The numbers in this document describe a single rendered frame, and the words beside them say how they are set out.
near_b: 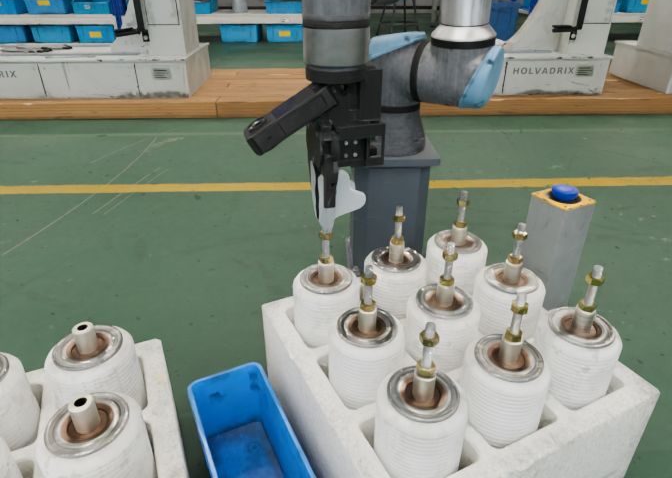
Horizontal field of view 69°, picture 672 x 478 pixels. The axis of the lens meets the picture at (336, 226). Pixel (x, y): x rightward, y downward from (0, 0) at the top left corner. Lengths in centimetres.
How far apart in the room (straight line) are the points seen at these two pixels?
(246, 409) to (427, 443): 37
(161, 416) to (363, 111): 43
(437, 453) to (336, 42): 43
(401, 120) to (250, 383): 58
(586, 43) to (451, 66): 193
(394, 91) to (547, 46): 192
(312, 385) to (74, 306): 69
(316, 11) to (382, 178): 54
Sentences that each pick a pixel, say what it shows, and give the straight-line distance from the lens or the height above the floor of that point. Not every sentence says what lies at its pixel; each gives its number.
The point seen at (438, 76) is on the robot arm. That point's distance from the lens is 95.
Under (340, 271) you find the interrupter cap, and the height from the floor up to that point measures 25.
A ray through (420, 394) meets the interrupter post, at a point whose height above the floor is 26.
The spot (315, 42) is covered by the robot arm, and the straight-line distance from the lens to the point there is 55.
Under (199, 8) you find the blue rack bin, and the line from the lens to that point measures 520.
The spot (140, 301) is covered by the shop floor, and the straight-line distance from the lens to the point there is 115.
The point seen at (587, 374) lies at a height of 22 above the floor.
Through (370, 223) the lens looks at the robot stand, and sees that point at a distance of 107.
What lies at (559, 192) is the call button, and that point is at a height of 33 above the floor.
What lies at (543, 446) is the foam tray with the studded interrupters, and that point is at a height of 18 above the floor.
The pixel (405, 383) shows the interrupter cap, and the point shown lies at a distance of 55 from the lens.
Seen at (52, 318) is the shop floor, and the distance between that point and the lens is 118.
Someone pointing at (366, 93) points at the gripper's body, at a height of 51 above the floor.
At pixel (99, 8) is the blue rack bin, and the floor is 31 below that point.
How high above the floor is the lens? 64
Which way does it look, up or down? 28 degrees down
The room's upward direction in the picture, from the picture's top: straight up
